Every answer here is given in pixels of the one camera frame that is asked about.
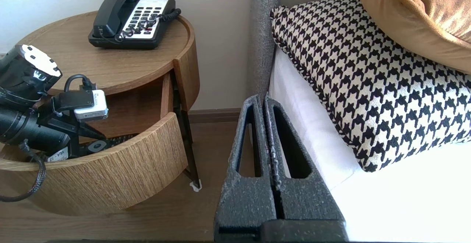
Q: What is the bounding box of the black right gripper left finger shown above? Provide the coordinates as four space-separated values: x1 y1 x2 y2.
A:
215 95 277 236

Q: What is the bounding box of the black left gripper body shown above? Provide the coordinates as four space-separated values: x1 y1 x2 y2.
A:
39 111 83 161

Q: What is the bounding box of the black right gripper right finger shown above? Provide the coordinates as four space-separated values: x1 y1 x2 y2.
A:
265 97 346 220

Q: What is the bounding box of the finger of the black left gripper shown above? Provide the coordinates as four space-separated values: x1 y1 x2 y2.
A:
81 124 107 140

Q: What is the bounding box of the black TV remote control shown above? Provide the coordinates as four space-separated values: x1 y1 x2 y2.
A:
79 133 139 156

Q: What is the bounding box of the black metal table leg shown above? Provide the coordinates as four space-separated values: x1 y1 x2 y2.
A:
171 70 203 192

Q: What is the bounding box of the brown wooden baseboard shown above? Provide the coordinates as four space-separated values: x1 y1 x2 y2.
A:
188 108 242 123

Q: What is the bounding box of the white bed sheet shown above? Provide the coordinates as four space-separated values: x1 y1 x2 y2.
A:
268 46 471 243

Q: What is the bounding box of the black white desk telephone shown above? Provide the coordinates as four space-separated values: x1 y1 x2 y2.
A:
88 0 176 50

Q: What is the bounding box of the black telephone handset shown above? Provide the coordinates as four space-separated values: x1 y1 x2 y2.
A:
93 0 141 37

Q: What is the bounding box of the black white houndstooth pillow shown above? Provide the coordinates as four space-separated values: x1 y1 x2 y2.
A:
270 0 471 173

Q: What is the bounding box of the grey upholstered headboard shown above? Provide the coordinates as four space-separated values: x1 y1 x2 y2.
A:
251 0 282 106

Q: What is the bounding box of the brown velvet cushion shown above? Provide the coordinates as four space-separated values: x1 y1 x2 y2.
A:
353 0 471 75

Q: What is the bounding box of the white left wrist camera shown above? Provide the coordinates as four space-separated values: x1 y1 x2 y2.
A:
74 90 109 122

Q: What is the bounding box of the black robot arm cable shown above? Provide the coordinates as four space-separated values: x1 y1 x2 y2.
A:
0 140 47 203

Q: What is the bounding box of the black camera cable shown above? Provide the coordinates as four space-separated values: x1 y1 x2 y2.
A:
64 74 97 93

